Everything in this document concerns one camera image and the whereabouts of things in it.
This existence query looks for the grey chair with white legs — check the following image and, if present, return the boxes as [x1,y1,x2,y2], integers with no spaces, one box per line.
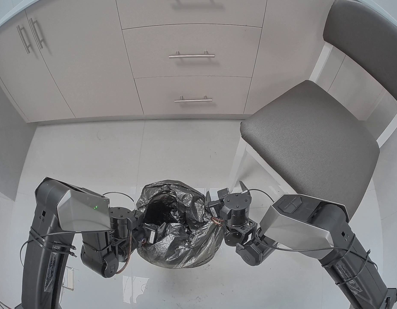
[226,0,397,221]

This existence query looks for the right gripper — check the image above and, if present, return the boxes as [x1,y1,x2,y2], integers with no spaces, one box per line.
[157,180,250,241]

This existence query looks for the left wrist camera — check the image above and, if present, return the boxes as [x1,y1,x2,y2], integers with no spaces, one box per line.
[142,225,158,246]

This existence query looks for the beige cabinet with drawers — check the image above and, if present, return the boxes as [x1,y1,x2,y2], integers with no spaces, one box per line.
[0,0,397,124]

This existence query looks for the black cable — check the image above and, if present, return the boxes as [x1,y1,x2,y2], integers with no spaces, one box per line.
[102,191,135,205]
[250,189,276,203]

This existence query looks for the black plastic bag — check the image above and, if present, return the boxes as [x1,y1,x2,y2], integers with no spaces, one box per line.
[136,179,225,270]

